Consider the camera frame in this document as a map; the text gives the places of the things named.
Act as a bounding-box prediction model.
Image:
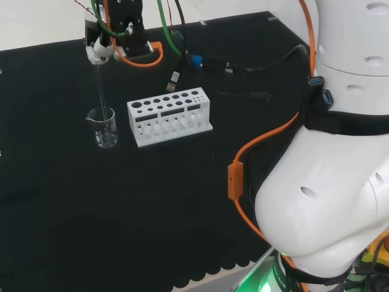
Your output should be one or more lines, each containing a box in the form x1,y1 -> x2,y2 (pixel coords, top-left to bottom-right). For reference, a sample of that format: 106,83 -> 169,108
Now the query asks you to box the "clear glass beaker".
85,107 -> 119,149

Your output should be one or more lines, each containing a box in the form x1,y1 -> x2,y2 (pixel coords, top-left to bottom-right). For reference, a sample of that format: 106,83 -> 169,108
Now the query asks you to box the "yellow stop button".
360,230 -> 389,265

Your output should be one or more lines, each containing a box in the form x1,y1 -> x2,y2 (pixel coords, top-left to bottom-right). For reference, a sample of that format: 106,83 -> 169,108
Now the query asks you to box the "black bench cloth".
0,10 -> 318,292

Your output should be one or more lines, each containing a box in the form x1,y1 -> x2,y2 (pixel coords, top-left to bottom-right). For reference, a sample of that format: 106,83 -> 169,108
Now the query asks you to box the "blue cable connector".
188,54 -> 204,71

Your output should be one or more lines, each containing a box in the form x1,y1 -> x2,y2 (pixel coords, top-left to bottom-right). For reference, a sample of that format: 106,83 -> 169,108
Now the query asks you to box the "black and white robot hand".
83,0 -> 154,65

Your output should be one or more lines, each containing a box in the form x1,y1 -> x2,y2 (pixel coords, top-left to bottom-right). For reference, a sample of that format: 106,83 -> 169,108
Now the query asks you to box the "orange cable with inline block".
227,0 -> 317,292

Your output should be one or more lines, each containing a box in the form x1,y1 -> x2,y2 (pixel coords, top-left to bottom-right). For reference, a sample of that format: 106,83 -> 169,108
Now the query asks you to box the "thin orange cable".
112,41 -> 165,68

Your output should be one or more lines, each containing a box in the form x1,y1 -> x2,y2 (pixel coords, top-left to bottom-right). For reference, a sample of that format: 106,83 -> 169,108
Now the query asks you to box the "black cable with adapter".
202,43 -> 315,77

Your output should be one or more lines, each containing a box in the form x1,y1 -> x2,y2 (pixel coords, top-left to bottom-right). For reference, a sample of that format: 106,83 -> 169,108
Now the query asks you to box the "white test tube rack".
126,86 -> 214,148

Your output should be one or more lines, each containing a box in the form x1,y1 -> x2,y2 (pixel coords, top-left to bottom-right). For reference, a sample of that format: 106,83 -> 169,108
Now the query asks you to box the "green cable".
156,0 -> 184,57

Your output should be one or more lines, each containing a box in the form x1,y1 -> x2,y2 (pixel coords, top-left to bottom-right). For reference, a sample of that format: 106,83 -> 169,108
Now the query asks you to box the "clear glass rod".
95,62 -> 109,144

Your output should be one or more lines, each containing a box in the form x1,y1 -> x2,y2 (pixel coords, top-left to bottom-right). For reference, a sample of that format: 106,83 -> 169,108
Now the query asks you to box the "thin black cable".
212,89 -> 272,102

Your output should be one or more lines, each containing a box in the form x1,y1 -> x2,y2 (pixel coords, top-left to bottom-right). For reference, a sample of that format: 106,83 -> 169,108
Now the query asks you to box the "black cable with silver plug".
165,0 -> 188,93

